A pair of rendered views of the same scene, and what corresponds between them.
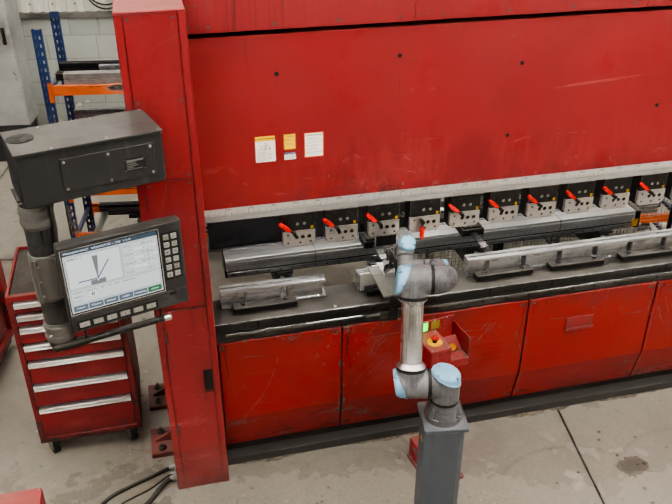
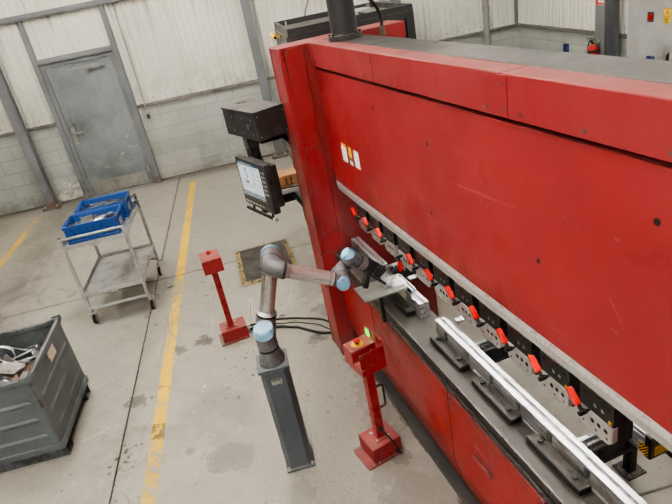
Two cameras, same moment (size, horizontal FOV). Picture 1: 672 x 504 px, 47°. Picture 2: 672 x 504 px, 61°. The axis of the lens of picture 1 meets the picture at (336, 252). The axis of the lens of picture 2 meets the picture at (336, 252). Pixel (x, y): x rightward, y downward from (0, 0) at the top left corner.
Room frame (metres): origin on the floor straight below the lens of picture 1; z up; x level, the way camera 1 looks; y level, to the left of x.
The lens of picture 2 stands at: (2.84, -3.12, 2.67)
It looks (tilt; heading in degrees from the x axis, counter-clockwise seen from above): 26 degrees down; 89
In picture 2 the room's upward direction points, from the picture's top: 11 degrees counter-clockwise
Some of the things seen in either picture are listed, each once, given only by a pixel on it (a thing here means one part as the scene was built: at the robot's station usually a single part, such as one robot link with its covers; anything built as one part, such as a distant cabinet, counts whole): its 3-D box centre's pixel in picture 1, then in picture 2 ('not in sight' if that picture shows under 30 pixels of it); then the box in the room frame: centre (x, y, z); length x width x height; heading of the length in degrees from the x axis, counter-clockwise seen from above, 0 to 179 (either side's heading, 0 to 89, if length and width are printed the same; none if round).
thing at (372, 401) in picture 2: not in sight; (373, 400); (2.93, -0.49, 0.39); 0.05 x 0.05 x 0.54; 23
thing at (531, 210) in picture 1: (538, 198); (471, 300); (3.43, -0.99, 1.26); 0.15 x 0.09 x 0.17; 104
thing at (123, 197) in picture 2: not in sight; (104, 208); (0.71, 2.56, 0.92); 0.50 x 0.36 x 0.18; 5
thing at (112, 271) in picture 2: not in sight; (115, 257); (0.72, 2.31, 0.47); 0.90 x 0.66 x 0.95; 95
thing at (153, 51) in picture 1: (174, 242); (363, 200); (3.18, 0.75, 1.15); 0.85 x 0.25 x 2.30; 14
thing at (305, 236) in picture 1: (297, 225); (368, 217); (3.14, 0.18, 1.26); 0.15 x 0.09 x 0.17; 104
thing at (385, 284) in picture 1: (393, 279); (380, 288); (3.10, -0.27, 1.00); 0.26 x 0.18 x 0.01; 14
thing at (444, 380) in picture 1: (443, 382); (265, 335); (2.41, -0.43, 0.94); 0.13 x 0.12 x 0.14; 90
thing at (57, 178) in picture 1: (98, 238); (264, 163); (2.54, 0.88, 1.53); 0.51 x 0.25 x 0.85; 119
